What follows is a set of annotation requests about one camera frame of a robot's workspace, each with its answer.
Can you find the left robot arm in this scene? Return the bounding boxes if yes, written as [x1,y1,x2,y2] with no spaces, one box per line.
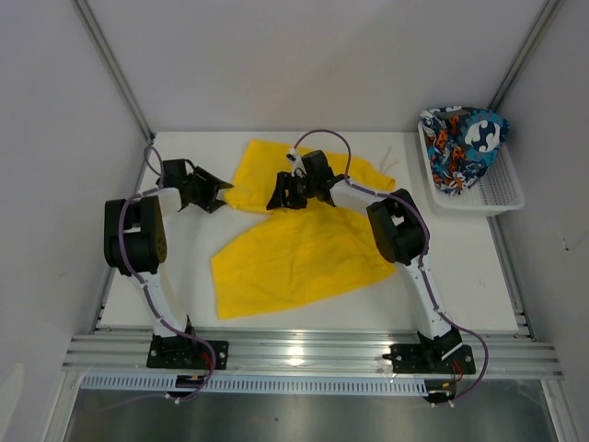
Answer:
[103,158,234,368]

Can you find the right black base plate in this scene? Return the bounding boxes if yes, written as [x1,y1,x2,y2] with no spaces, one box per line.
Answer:
[381,343,476,375]

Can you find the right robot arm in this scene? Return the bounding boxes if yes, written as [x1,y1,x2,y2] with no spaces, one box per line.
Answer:
[267,149,462,372]

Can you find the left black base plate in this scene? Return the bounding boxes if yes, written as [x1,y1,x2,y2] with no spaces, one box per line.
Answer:
[146,336,212,370]

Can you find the right aluminium frame post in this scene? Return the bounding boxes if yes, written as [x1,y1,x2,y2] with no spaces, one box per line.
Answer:
[488,0,564,112]

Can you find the yellow shorts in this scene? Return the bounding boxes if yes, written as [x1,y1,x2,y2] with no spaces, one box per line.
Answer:
[212,139,397,320]

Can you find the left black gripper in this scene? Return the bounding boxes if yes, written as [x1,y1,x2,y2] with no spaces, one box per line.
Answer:
[184,168,232,214]

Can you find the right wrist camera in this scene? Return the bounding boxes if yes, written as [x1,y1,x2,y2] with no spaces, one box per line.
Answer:
[286,147,305,174]

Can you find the patterned blue orange shorts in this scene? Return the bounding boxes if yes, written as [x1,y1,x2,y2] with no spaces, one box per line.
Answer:
[420,106,511,196]

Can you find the white plastic basket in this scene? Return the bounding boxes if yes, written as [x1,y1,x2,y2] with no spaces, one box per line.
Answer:
[417,122,525,217]

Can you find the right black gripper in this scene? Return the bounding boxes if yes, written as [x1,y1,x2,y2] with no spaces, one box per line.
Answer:
[267,172,318,212]

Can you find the aluminium mounting rail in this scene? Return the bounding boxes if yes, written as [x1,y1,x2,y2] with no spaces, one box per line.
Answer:
[62,329,563,379]

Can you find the left aluminium frame post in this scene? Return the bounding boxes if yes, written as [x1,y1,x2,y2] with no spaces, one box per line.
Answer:
[71,0,155,144]

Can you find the aluminium frame post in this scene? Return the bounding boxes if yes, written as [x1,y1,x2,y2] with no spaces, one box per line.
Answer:
[488,0,564,112]
[71,0,155,144]

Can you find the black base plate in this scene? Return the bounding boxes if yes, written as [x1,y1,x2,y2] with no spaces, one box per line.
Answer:
[381,343,476,375]
[146,336,212,370]

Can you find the white slotted cable duct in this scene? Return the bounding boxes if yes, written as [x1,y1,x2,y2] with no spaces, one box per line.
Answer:
[80,372,450,398]

